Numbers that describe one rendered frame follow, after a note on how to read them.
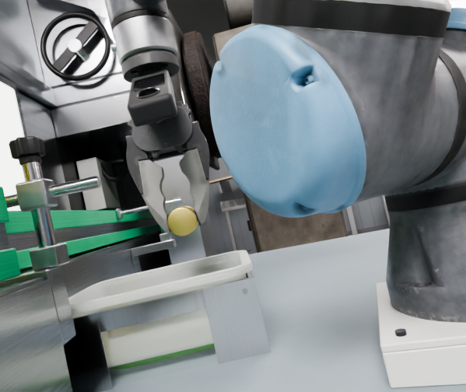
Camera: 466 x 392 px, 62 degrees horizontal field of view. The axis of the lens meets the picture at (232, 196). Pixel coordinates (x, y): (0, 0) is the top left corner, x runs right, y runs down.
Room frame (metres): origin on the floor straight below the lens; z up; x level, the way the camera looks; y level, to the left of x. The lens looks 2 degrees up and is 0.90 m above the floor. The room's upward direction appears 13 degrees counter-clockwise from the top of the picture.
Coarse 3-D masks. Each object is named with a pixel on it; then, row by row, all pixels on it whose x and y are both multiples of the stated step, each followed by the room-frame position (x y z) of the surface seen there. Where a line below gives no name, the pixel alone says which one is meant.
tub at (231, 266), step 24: (192, 264) 0.56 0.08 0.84; (216, 264) 0.56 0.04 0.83; (240, 264) 0.42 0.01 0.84; (96, 288) 0.54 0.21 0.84; (120, 288) 0.56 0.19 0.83; (144, 288) 0.41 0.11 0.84; (168, 288) 0.40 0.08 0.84; (192, 288) 0.41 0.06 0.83; (72, 312) 0.40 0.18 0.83; (96, 312) 0.41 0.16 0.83
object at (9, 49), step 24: (0, 0) 1.03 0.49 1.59; (24, 0) 1.19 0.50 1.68; (0, 24) 1.00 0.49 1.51; (24, 24) 1.15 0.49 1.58; (0, 48) 0.97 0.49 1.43; (24, 48) 1.11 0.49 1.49; (0, 72) 0.91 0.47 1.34; (24, 72) 1.03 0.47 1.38; (24, 96) 1.05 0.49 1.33; (48, 96) 1.16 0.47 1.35; (24, 120) 1.02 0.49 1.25; (48, 120) 1.18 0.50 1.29; (48, 144) 1.14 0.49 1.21; (48, 168) 1.11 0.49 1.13; (72, 168) 1.30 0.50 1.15; (120, 192) 1.82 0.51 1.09
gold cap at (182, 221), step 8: (176, 208) 0.46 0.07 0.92; (184, 208) 0.46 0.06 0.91; (192, 208) 0.50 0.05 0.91; (176, 216) 0.46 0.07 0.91; (184, 216) 0.46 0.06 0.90; (192, 216) 0.46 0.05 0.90; (168, 224) 0.46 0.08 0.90; (176, 224) 0.46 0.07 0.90; (184, 224) 0.46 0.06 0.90; (192, 224) 0.46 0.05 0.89; (176, 232) 0.46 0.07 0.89; (184, 232) 0.46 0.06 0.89
